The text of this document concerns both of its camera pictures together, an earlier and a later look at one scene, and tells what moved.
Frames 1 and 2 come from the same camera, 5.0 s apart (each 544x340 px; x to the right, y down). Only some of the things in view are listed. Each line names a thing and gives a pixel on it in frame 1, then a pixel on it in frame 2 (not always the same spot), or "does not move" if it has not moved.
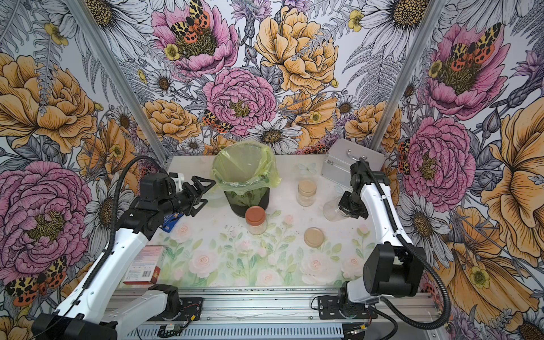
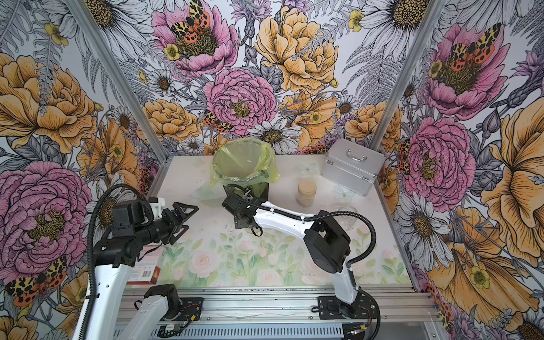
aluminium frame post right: x=393 y=101 does not move
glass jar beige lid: x=332 y=211 to x=347 y=222
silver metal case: x=339 y=156 does not move
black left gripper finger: x=200 y=186 to x=184 y=215
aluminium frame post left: x=120 y=79 does not move
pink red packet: x=146 y=267 does not move
